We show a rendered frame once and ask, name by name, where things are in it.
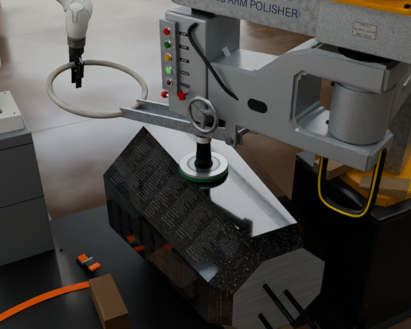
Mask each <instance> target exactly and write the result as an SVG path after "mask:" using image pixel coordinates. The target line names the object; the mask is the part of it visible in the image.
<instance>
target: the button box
mask: <svg viewBox="0 0 411 329"><path fill-rule="evenodd" d="M164 27H168V28H169V29H170V32H171V33H170V36H168V37H167V36H166V35H165V34H164V32H163V29H164ZM159 28H160V54H161V69H162V88H163V89H165V90H167V91H171V92H173V93H176V94H178V93H179V91H180V81H179V35H178V22H177V21H173V20H169V19H166V18H165V17H163V18H160V19H159ZM165 40H169V41H170V43H171V48H170V49H169V50H168V49H166V48H165V47H164V41H165ZM165 53H169V54H170V55H171V57H172V60H171V62H167V61H166V60H165V58H164V55H165ZM165 66H170V67H171V69H172V73H171V74H167V73H166V71H165ZM167 78H170V79H171V80H172V86H171V87H169V86H167V85H166V79H167Z"/></svg>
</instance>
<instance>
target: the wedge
mask: <svg viewBox="0 0 411 329"><path fill-rule="evenodd" d="M410 180H411V179H406V178H389V177H381V180H380V186H379V190H378V193H379V194H382V195H387V196H392V197H395V198H400V199H403V200H406V196H407V192H408V188H409V185H410ZM371 181H372V176H362V179H361V181H360V183H359V186H358V189H363V190H366V191H369V190H370V187H371Z"/></svg>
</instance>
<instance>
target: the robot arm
mask: <svg viewBox="0 0 411 329"><path fill-rule="evenodd" d="M56 1H57V2H59V3H60V4H61V5H62V6H63V10H64V11H65V12H66V16H65V26H66V30H67V44H68V53H69V62H73V61H74V64H75V66H76V67H74V68H71V71H72V72H71V83H72V84H73V83H76V89H77V88H80V87H82V78H83V77H84V64H85V63H84V61H83V62H82V54H83V53H84V46H85V38H86V32H87V29H88V23H89V20H90V18H91V15H92V11H93V6H92V3H91V1H90V0H56ZM0 67H1V60H0ZM1 113H2V109H0V114H1Z"/></svg>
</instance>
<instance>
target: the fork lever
mask: <svg viewBox="0 0 411 329"><path fill-rule="evenodd" d="M136 102H138V103H139V104H140V108H139V109H137V110H133V109H130V108H124V107H120V108H119V109H120V111H122V113H123V116H121V117H122V118H127V119H132V120H135V121H140V122H144V123H148V124H152V125H157V126H160V127H166V128H169V129H173V130H177V131H182V132H185V133H191V134H196V135H199V136H204V137H208V138H212V139H215V140H221V141H224V142H225V141H226V144H228V145H232V144H233V142H232V139H231V138H230V137H228V138H226V139H225V134H226V129H220V128H217V129H216V130H215V131H214V132H212V133H208V134H206V133H202V132H200V131H198V130H197V129H195V128H194V126H193V125H192V124H191V122H190V120H189V118H187V117H183V116H180V115H178V114H175V113H173V112H171V111H170V110H169V104H162V103H159V102H153V101H147V100H142V99H136ZM211 127H212V126H208V125H205V129H210V128H211ZM223 127H225V128H226V122H225V121H224V120H223ZM237 130H238V131H239V132H237V145H243V137H242V136H243V135H244V134H246V133H252V134H258V133H256V132H254V131H251V130H248V129H246V128H243V127H240V126H237Z"/></svg>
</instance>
